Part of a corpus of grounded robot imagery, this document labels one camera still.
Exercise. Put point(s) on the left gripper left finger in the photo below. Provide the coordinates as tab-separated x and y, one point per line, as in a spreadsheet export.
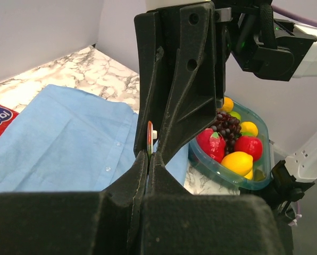
104	222

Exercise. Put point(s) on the yellow lemon lower left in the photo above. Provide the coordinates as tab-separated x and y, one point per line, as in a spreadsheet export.
249	175

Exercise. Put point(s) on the dark purple grape bunch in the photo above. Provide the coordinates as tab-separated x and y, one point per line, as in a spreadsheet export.
229	128

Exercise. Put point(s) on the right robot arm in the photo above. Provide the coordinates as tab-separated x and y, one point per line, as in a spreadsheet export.
270	48

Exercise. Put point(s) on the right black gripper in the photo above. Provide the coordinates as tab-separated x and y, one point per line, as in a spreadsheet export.
176	54

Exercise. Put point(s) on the yellow lemon front right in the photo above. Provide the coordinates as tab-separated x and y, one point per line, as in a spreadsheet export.
249	128

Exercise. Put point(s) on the yellow lemon back right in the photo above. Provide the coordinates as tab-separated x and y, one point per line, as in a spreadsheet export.
228	105

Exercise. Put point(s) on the red apple toy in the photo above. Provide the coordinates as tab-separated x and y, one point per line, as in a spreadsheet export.
250	145

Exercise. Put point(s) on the light blue shirt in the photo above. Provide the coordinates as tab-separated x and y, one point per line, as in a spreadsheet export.
67	140

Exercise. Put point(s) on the teal plastic fruit container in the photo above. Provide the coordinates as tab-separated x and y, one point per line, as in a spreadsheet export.
215	171

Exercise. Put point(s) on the yellow lemon upper left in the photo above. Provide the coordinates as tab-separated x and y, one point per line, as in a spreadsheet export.
238	162

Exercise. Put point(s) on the red dragon fruit toy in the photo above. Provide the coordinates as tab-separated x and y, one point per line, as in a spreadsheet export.
212	143

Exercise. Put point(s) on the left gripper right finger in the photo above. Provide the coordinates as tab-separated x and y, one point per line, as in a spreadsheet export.
183	223

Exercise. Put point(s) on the green lime upper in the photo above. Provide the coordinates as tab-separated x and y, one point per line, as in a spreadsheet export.
236	115

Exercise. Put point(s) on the yellow lemon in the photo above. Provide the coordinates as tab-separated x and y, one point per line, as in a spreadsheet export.
238	162
249	128
228	105
249	175

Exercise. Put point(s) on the orange round brooch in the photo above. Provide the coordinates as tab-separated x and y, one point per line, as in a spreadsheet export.
151	136

